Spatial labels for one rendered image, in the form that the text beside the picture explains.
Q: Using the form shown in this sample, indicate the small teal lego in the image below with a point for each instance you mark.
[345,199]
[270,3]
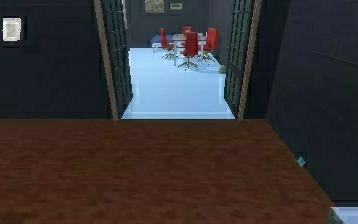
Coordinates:
[301,162]

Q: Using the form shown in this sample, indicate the red office chair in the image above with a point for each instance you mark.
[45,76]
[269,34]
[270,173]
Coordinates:
[190,46]
[211,40]
[186,30]
[165,42]

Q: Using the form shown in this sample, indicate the dark glazed room door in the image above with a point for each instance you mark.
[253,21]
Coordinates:
[241,56]
[115,56]

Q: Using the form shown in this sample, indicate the small brown framed wall picture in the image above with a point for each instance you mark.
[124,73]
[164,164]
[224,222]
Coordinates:
[176,6]

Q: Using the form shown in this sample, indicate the beige framed wall picture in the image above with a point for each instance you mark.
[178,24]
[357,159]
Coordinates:
[154,5]

